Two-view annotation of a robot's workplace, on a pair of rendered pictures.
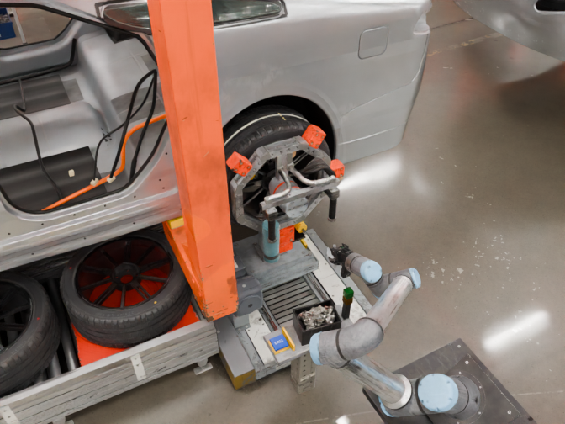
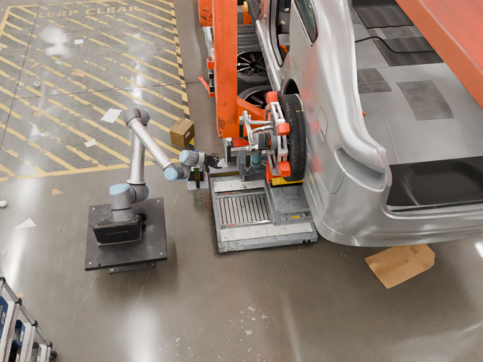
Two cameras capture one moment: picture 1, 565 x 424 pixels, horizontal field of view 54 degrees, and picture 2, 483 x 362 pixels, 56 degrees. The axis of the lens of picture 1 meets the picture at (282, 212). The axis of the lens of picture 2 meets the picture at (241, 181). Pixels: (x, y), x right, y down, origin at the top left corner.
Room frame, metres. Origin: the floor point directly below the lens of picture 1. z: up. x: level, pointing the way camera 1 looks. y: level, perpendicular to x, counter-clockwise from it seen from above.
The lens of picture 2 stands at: (2.76, -2.54, 3.18)
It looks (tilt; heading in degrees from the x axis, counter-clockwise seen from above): 47 degrees down; 108
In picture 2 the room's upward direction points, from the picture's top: 1 degrees clockwise
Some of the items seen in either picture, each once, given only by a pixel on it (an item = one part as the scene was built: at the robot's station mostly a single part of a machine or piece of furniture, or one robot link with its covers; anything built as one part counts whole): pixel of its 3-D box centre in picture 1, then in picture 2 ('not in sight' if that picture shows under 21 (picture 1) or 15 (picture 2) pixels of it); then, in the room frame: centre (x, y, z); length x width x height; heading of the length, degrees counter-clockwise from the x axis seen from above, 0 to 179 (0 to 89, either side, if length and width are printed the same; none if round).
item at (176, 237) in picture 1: (190, 236); (265, 113); (2.01, 0.47, 0.69); 0.52 x 0.17 x 0.35; 26
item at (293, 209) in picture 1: (287, 195); (265, 140); (2.15, -0.03, 0.85); 0.21 x 0.14 x 0.14; 26
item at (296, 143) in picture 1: (282, 187); (274, 139); (2.21, 0.00, 0.85); 0.54 x 0.07 x 0.54; 116
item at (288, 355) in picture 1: (310, 333); (196, 171); (1.60, -0.14, 0.44); 0.43 x 0.17 x 0.03; 116
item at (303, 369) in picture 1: (303, 361); (198, 186); (1.58, -0.11, 0.21); 0.10 x 0.10 x 0.42; 26
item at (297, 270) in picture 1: (269, 258); (288, 198); (2.36, 0.08, 0.13); 0.50 x 0.36 x 0.10; 116
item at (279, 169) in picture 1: (274, 178); (257, 113); (2.06, 0.04, 1.03); 0.19 x 0.18 x 0.11; 26
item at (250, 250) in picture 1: (269, 237); (290, 184); (2.36, 0.08, 0.32); 0.40 x 0.30 x 0.28; 116
